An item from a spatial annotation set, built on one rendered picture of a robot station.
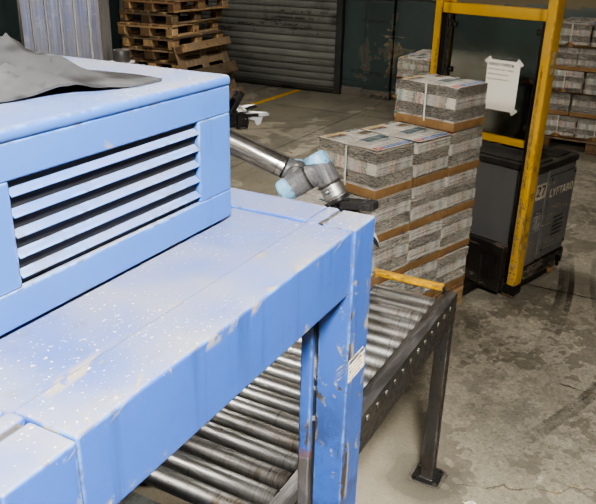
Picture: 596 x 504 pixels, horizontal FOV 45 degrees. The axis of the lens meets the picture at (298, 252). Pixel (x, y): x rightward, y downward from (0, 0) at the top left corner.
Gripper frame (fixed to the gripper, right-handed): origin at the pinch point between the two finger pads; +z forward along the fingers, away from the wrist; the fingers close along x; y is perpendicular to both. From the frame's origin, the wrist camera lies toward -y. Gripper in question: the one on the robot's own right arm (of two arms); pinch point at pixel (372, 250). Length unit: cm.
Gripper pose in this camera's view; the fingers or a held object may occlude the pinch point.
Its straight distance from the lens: 225.7
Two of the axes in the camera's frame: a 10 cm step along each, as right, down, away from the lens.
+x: -4.8, 3.4, -8.0
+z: 4.8, 8.7, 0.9
